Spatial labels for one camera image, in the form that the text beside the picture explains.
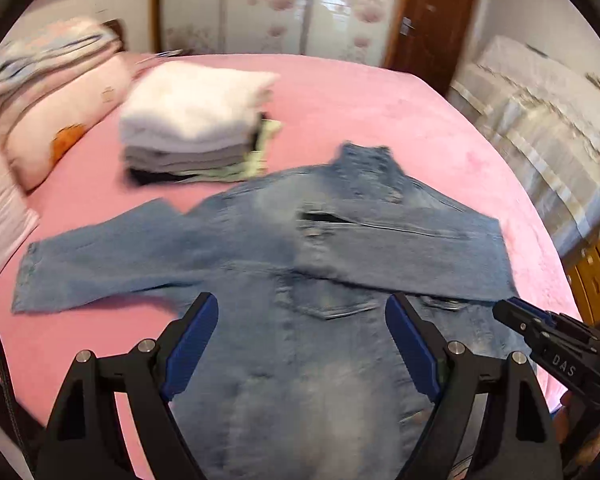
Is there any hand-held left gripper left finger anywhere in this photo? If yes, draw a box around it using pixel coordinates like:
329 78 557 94
35 292 219 480

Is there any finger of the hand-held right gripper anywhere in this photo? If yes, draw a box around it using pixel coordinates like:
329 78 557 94
492 298 558 342

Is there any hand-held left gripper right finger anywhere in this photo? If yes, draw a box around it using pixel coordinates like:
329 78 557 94
385 292 564 480

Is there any blue denim jacket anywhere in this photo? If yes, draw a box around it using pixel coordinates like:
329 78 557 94
11 142 536 480

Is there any wooden drawer cabinet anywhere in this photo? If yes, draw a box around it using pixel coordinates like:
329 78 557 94
562 220 600 328

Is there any black folded garment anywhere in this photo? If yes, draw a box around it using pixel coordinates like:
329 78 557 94
128 167 181 188

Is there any grey folded garment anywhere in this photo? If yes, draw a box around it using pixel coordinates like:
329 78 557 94
124 141 256 173

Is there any lace-covered furniture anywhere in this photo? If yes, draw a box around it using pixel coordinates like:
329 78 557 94
447 35 600 256

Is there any pale green folded garment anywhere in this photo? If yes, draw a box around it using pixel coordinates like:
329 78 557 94
177 120 283 183

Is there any white and pink pillow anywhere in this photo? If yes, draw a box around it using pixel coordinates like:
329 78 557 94
0 92 42 297

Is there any white folded garment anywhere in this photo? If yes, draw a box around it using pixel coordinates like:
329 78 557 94
119 63 281 153

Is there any pink bed sheet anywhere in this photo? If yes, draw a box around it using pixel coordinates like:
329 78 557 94
0 52 581 480

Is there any pink pillow with orange print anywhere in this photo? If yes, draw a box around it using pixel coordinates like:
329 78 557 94
4 54 133 193

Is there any brown wooden door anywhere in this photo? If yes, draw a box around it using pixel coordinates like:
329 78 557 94
384 0 482 96

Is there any striped folded quilt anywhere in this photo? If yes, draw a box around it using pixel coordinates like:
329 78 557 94
0 16 123 111

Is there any floral sliding door wardrobe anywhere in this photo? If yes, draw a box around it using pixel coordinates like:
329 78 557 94
149 0 411 67

